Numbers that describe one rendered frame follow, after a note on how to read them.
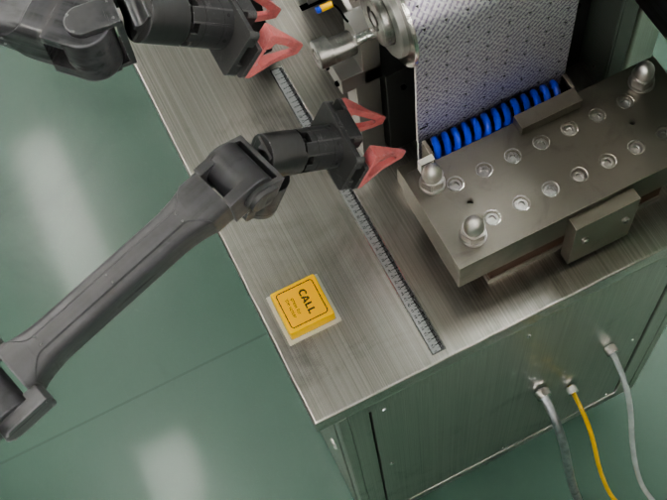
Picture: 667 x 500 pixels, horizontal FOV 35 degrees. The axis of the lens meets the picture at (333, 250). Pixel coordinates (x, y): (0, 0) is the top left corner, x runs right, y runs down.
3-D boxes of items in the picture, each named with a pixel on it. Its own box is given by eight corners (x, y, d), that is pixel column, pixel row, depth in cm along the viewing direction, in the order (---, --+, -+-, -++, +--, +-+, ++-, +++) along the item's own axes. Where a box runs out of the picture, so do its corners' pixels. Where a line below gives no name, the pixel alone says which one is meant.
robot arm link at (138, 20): (125, 54, 111) (150, 17, 107) (105, 2, 113) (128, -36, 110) (182, 58, 116) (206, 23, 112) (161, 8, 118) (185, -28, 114)
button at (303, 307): (271, 300, 154) (269, 294, 152) (315, 279, 155) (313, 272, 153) (292, 340, 151) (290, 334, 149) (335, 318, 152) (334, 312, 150)
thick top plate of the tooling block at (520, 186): (403, 195, 151) (402, 175, 146) (645, 79, 156) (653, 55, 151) (459, 288, 145) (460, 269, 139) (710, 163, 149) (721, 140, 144)
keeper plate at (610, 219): (560, 253, 152) (568, 218, 142) (620, 223, 153) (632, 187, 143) (569, 267, 151) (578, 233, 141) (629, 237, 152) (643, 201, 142)
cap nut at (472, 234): (454, 230, 142) (455, 214, 138) (478, 218, 142) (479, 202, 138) (467, 252, 140) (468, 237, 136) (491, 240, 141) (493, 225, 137)
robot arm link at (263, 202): (256, 199, 126) (208, 151, 128) (231, 256, 134) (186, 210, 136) (323, 161, 133) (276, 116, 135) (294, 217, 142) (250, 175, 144)
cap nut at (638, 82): (622, 78, 150) (627, 60, 145) (644, 67, 150) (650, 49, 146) (636, 97, 148) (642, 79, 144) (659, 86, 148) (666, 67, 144)
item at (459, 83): (416, 140, 149) (414, 62, 132) (563, 70, 151) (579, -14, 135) (418, 143, 148) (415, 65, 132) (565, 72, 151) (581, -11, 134)
